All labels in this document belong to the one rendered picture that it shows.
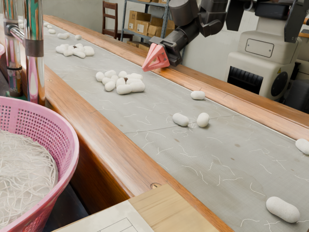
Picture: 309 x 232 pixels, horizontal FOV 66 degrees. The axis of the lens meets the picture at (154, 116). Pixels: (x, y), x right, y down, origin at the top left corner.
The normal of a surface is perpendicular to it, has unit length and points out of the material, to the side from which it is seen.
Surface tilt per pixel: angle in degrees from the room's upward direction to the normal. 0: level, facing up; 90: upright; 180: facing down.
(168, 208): 0
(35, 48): 90
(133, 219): 0
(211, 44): 90
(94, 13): 90
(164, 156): 0
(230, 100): 45
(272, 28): 98
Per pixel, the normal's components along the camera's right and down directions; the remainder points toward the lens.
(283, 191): 0.16, -0.90
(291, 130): -0.43, -0.54
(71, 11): 0.55, 0.43
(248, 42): -0.83, 0.23
